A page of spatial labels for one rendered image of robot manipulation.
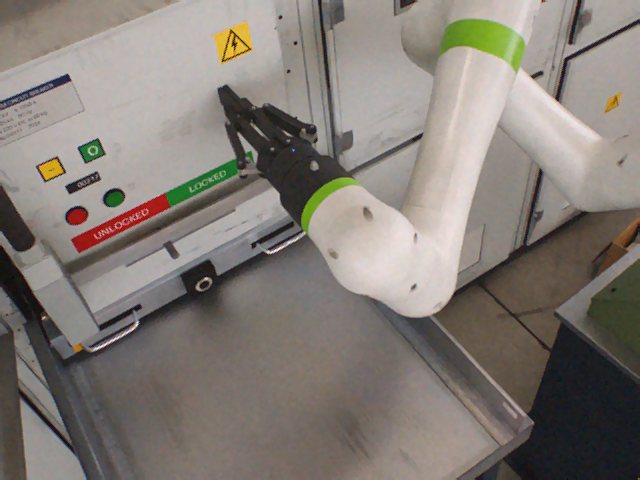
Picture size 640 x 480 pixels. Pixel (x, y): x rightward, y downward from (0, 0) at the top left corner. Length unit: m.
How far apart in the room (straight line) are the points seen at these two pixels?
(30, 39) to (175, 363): 0.57
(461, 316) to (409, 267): 1.46
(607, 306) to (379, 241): 0.66
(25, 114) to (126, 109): 0.13
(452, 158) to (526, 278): 1.47
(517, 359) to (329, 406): 1.13
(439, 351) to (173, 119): 0.57
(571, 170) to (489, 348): 1.02
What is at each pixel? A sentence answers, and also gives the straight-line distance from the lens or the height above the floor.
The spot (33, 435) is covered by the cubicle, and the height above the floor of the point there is 0.54.
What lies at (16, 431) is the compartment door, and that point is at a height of 0.84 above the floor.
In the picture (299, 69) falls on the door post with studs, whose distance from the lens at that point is 1.26.
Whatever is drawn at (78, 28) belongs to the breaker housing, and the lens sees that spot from 0.95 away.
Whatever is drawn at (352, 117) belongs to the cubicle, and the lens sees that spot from 1.38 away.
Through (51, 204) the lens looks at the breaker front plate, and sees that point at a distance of 1.03.
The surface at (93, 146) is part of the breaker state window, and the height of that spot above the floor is 1.24.
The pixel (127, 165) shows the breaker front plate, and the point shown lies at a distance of 1.04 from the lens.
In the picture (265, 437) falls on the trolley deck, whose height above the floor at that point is 0.85.
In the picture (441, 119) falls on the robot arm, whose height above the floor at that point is 1.25.
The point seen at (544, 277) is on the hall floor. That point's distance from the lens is 2.35.
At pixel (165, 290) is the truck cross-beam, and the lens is 1.22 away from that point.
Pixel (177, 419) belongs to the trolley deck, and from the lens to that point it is 1.15.
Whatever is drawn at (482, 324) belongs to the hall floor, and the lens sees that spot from 2.21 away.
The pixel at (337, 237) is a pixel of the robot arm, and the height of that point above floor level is 1.27.
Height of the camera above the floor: 1.84
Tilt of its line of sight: 50 degrees down
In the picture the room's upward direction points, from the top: 8 degrees counter-clockwise
